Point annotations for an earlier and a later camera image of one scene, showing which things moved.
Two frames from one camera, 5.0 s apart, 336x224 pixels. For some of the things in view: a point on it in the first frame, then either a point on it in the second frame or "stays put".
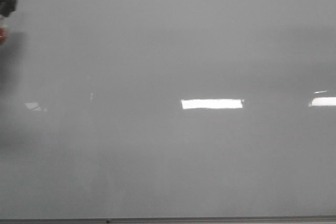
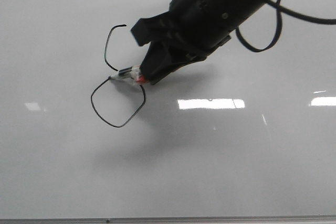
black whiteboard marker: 4,30 to 133,73
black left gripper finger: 8,2 to 147,30
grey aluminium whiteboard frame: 295,219 stays put
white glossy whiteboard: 128,95 stays put
